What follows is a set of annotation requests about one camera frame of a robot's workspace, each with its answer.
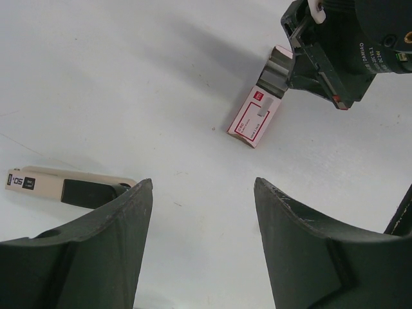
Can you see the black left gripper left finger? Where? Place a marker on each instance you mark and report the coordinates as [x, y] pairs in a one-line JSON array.
[[93, 261]]

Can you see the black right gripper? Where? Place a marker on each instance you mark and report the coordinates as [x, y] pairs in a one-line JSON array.
[[339, 47]]

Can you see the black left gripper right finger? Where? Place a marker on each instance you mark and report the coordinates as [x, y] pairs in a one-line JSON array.
[[315, 261]]

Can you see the black beige stapler base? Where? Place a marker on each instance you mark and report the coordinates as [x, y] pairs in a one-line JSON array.
[[80, 189]]

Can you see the red white staple box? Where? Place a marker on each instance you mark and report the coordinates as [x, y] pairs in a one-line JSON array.
[[258, 109]]

